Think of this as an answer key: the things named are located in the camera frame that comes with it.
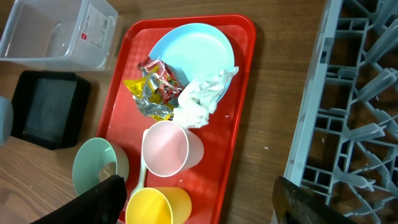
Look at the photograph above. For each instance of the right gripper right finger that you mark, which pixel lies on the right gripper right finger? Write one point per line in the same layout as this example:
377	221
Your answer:
294	205

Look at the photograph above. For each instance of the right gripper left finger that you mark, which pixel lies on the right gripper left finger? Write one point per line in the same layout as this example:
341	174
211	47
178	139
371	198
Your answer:
101	204

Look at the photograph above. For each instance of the mint green bowl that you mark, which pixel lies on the mint green bowl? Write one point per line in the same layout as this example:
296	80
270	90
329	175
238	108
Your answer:
92	156

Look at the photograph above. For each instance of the yellow foil wrapper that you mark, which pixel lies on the yellow foil wrapper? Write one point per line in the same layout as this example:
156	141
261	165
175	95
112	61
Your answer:
147	99

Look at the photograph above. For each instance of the red foil snack wrapper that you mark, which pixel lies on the red foil snack wrapper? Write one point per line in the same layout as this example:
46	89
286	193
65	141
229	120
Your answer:
167	83

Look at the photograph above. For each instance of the white tissue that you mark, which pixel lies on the white tissue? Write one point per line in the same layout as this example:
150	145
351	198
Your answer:
200	98

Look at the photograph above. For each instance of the light blue bowl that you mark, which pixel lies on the light blue bowl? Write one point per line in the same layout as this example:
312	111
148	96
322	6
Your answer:
6	119

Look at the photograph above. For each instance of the grey dishwasher rack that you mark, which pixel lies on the grey dishwasher rack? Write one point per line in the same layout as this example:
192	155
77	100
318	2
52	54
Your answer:
344	150

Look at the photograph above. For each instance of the white plastic spoon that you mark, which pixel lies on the white plastic spoon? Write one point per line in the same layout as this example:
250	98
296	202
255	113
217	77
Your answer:
142	175

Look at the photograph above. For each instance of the yellow plastic cup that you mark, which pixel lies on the yellow plastic cup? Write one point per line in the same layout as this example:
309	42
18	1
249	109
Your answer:
161	205

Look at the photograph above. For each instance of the pink plastic cup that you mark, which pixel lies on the pink plastic cup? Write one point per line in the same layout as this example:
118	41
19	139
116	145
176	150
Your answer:
168	148

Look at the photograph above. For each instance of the red serving tray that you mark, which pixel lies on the red serving tray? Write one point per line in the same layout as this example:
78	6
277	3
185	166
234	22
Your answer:
121	122

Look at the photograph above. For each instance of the black plastic tray bin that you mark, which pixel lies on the black plastic tray bin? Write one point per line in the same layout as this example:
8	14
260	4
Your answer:
49	108

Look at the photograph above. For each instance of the clear plastic bin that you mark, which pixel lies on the clear plastic bin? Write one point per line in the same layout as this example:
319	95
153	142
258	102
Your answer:
60	35

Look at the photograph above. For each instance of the light blue plate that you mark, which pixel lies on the light blue plate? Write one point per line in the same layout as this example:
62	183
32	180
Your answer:
193	51

